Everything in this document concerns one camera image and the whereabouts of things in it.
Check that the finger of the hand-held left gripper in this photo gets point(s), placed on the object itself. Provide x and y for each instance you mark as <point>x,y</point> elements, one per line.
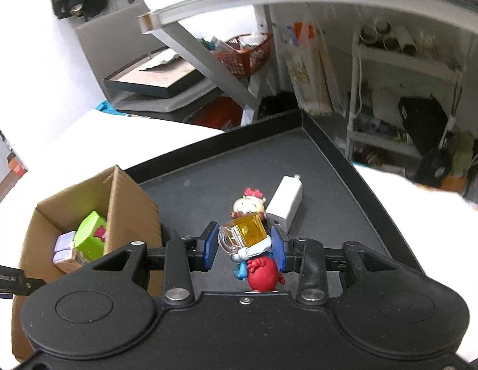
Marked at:
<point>15,279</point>

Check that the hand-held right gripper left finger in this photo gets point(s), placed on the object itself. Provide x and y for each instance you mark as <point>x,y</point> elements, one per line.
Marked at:
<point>210,250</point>

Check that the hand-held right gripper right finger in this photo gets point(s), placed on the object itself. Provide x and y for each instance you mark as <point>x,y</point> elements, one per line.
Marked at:
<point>279,252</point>

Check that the red cartoon figurine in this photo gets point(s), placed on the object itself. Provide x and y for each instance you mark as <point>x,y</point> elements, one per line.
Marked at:
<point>262,273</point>

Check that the clear yellow toy box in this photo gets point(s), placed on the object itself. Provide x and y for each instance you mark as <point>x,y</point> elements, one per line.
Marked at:
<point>248,231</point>

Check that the white charger block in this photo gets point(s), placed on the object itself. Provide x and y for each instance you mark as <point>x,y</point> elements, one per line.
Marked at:
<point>285,200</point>

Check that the doll head figurine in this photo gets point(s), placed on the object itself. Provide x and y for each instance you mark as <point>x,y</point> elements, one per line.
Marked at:
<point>248,204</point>

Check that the purple toy box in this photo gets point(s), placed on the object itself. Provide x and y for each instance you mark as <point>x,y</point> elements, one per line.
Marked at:
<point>63,244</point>

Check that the black shallow tray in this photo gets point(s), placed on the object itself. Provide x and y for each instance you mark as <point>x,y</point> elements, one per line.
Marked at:
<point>331,208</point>

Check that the green hexagonal box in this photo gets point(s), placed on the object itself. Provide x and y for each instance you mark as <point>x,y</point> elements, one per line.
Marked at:
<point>90,235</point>

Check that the brown cardboard box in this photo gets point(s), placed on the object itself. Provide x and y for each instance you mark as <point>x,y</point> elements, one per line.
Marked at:
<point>123,208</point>

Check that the orange carton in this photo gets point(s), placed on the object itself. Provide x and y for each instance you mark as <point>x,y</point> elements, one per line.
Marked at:
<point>16,167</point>

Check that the teal cloth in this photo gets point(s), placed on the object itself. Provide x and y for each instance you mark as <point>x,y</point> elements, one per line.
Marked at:
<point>108,108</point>

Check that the beige tote bag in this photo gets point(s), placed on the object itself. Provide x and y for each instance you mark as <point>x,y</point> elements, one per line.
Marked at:
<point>308,73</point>

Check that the red plastic basket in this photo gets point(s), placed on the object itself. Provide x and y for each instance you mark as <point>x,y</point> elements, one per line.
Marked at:
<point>246,59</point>

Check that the black bag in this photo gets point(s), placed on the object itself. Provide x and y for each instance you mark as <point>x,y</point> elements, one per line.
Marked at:
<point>424,119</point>

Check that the white plastic packet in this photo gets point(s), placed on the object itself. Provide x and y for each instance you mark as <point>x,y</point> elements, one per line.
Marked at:
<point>162,59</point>

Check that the white shelf cart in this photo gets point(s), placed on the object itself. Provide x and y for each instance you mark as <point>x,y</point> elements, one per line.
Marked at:
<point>397,59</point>

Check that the grey chair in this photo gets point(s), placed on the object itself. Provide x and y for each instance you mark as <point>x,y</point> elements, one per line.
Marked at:
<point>96,46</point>

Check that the cardboard tube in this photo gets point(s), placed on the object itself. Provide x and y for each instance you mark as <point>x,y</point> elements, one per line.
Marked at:
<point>391,41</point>
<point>408,44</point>
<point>368,34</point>
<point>382,27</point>

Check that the grey desk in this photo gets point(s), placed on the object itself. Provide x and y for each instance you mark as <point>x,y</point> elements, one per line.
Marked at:
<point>192,9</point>

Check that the black picture frame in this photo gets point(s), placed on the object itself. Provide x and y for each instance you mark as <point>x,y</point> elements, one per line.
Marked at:
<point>165,75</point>

